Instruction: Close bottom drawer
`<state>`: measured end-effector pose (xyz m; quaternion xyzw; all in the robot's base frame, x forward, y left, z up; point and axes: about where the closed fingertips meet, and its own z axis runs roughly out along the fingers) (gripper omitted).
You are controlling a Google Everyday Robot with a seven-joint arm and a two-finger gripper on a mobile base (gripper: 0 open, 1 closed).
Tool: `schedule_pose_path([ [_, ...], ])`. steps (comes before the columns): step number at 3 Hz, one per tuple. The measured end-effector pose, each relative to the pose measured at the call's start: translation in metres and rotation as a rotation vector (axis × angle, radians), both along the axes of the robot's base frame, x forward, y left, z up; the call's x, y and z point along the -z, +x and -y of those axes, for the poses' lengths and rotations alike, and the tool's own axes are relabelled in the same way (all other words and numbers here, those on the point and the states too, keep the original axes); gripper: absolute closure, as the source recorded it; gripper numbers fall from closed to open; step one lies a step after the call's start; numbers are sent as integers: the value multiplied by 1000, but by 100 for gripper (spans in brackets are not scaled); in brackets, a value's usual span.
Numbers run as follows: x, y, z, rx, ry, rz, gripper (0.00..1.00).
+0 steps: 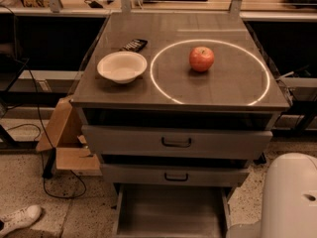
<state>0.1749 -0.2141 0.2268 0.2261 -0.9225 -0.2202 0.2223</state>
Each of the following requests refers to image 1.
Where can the grey bottom drawer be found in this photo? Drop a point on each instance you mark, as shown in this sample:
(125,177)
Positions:
(166,211)

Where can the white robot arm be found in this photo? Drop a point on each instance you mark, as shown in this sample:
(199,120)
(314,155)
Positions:
(289,208)

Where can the wooden workbench in background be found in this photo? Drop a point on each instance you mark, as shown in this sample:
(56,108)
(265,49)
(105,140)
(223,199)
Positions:
(249,10)

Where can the white sneaker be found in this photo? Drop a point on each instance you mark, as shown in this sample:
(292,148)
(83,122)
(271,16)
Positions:
(22,218)

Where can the grey middle drawer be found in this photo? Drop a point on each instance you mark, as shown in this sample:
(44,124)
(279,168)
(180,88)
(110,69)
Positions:
(173,175)

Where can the brown cardboard box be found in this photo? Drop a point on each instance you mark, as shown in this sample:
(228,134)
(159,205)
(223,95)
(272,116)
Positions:
(66,145)

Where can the grey drawer cabinet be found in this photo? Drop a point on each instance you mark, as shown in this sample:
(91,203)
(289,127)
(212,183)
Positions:
(237,93)

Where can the red apple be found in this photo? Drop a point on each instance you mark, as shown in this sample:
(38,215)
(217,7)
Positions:
(201,59)

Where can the grey drawer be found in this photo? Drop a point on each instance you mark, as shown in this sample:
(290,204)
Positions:
(166,211)
(178,143)
(173,175)

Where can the white bowl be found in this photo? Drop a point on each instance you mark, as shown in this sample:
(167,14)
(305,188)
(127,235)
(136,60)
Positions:
(122,67)

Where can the grey top drawer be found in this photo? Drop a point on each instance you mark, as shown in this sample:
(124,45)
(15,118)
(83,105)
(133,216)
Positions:
(178,143)

